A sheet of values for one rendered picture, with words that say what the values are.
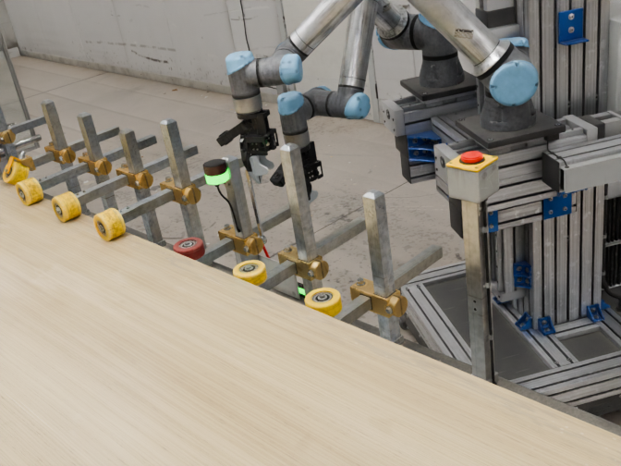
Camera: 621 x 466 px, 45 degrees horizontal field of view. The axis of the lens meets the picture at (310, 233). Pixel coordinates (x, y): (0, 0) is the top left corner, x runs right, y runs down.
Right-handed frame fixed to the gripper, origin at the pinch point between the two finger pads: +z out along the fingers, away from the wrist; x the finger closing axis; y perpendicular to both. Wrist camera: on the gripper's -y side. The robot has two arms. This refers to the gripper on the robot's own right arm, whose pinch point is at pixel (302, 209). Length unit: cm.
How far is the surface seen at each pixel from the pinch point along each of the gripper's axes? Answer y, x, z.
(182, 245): -42.6, 1.3, -7.8
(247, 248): -28.5, -7.4, -2.4
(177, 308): -62, -23, -8
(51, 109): -26, 94, -29
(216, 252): -34.5, -1.4, -2.2
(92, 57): 273, 633, 69
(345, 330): -48, -62, -7
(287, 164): -28, -29, -31
